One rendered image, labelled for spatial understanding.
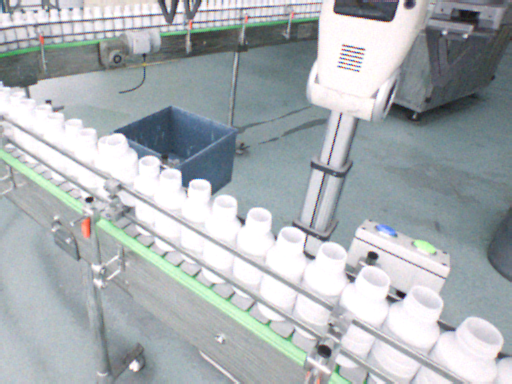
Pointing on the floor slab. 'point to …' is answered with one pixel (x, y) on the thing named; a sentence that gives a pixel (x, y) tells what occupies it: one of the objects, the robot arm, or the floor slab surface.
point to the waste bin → (503, 249)
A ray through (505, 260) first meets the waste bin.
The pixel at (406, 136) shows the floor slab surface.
